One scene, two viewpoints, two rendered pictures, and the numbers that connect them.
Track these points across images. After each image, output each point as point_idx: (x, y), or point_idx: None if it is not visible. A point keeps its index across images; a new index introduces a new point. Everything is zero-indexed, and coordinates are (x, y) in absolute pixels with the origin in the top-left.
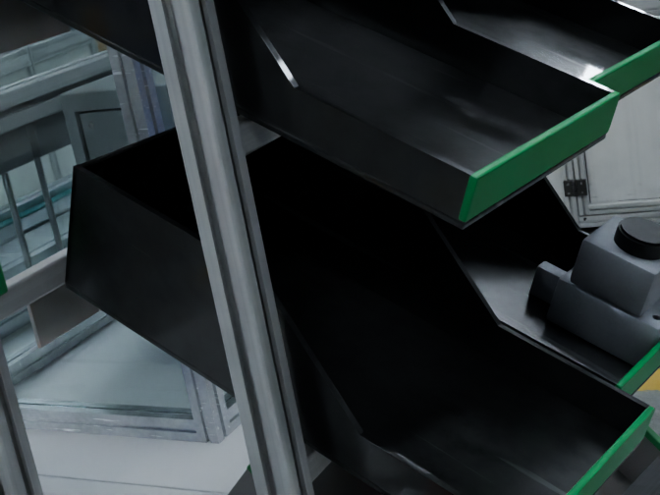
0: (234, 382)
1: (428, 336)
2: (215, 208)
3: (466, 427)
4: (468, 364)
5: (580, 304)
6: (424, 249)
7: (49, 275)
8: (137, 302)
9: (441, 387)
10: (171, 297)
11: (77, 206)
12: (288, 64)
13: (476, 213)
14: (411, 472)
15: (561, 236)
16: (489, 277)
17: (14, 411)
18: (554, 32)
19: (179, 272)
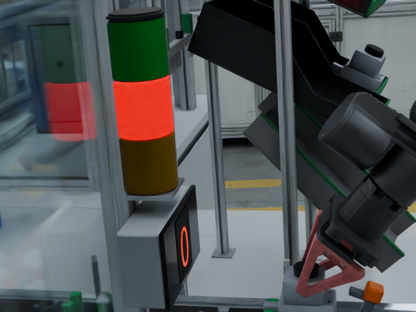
0: (278, 72)
1: (308, 78)
2: (280, 11)
3: (333, 102)
4: (325, 87)
5: (351, 74)
6: (309, 47)
7: (174, 48)
8: (223, 54)
9: (320, 91)
10: (240, 50)
11: (202, 18)
12: None
13: (369, 13)
14: (332, 104)
15: (332, 57)
16: None
17: (171, 94)
18: None
19: (246, 40)
